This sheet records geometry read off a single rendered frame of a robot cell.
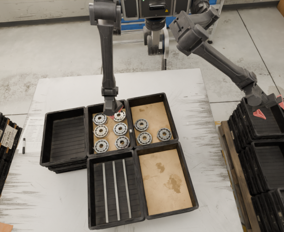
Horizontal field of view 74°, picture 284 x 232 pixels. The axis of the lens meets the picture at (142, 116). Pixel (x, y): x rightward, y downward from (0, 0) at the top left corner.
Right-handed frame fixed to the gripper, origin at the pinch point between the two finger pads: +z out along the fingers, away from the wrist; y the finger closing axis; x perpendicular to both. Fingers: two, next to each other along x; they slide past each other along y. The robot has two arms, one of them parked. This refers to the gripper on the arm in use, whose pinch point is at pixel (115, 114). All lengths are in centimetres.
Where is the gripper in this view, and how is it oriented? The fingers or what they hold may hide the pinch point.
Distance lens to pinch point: 118.3
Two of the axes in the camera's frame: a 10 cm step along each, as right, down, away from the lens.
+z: 0.7, 5.3, 8.5
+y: 5.8, -7.1, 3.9
